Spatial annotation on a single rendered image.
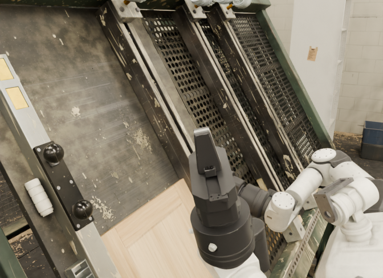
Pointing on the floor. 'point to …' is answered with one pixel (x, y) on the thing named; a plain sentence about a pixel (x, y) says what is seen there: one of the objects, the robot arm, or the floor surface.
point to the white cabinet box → (321, 49)
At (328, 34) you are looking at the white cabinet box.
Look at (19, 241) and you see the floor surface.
